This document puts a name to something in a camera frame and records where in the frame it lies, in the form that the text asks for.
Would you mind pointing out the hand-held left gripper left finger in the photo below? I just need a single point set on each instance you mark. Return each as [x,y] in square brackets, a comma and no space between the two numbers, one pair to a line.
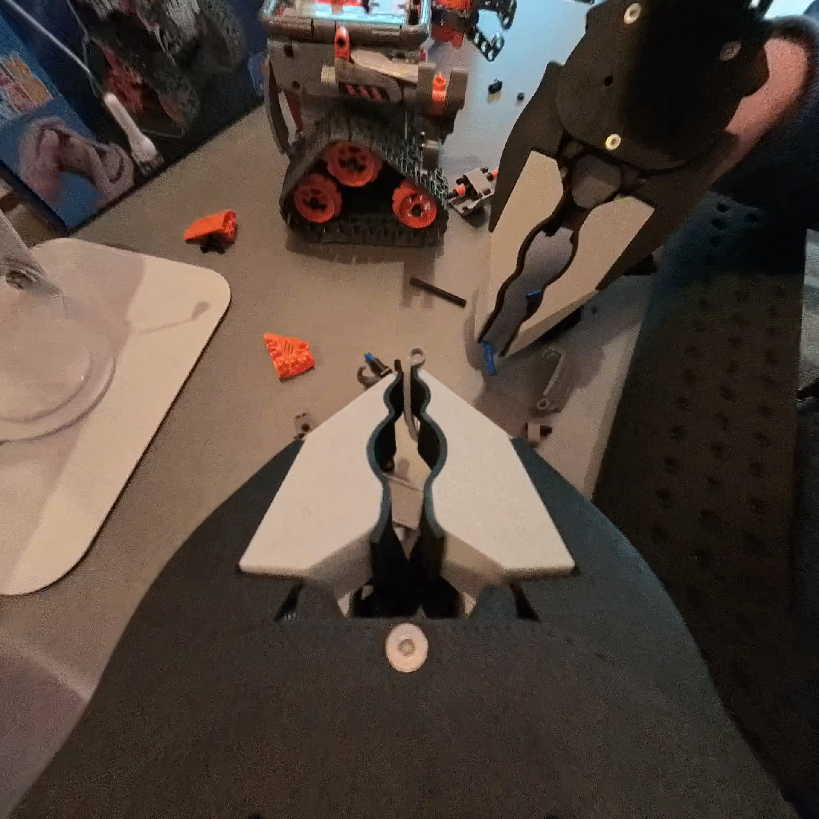
[301,512]

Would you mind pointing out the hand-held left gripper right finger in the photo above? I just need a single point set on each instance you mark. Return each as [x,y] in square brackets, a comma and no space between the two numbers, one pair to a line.
[505,512]

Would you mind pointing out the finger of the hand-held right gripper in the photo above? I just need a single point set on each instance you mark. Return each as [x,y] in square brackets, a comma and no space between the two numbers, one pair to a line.
[524,211]
[601,249]

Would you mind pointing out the grey grooved curved panel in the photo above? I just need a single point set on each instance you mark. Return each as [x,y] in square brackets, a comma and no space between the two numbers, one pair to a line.
[558,381]

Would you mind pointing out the person's right forearm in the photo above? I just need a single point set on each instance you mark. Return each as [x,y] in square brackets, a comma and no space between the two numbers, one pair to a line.
[787,166]

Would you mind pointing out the person's right hand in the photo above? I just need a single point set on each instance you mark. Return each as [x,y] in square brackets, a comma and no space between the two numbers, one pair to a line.
[780,83]

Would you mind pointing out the light grey connector black pin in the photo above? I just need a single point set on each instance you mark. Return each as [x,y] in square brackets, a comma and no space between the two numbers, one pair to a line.
[537,433]

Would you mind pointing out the grey H-shaped connector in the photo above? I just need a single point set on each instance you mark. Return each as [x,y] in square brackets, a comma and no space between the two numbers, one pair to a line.
[303,425]

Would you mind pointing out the long black axle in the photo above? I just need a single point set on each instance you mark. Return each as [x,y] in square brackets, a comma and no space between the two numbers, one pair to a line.
[438,292]

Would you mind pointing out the blue long pin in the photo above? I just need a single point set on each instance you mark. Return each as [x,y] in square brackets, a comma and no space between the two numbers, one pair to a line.
[490,358]

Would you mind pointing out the orange wedge brick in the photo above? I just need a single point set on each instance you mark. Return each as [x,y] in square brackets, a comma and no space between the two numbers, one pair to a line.
[291,355]

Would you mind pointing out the grey orange tracked toy robot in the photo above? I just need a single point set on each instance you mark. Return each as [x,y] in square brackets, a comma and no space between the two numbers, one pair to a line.
[365,96]

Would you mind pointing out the white book stand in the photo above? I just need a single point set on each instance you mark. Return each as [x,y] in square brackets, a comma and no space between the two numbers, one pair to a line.
[128,384]

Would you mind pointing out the small orange fin piece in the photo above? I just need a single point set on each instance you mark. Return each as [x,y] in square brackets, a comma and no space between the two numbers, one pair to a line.
[211,227]

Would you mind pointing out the person's clothed body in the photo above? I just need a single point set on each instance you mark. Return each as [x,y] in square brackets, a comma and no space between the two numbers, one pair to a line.
[806,608]

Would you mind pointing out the blue robot kit box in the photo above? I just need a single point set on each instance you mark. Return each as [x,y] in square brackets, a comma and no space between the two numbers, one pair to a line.
[51,128]

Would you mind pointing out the grey bracket with orange bush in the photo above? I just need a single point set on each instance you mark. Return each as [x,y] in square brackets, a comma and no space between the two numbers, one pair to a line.
[473,190]

